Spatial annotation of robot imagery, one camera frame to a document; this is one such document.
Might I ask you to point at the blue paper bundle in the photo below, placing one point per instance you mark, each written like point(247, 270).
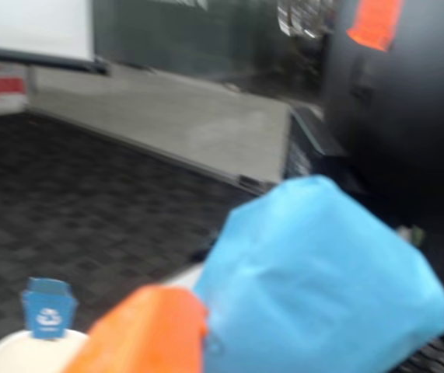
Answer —
point(315, 272)

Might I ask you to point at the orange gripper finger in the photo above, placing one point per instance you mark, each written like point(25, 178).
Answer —
point(147, 334)

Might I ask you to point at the grey low stage platform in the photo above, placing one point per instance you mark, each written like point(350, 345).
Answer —
point(167, 116)

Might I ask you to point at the blue recycling bin label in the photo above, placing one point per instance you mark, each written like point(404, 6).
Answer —
point(48, 311)

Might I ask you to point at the large black case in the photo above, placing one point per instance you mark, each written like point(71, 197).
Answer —
point(408, 116)

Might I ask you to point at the orange paper notice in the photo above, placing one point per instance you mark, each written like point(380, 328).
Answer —
point(375, 21)

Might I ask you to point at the white panel with black frame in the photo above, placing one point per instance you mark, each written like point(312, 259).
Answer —
point(31, 27)

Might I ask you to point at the brown ripple paper cup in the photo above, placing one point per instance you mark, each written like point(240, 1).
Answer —
point(11, 353)

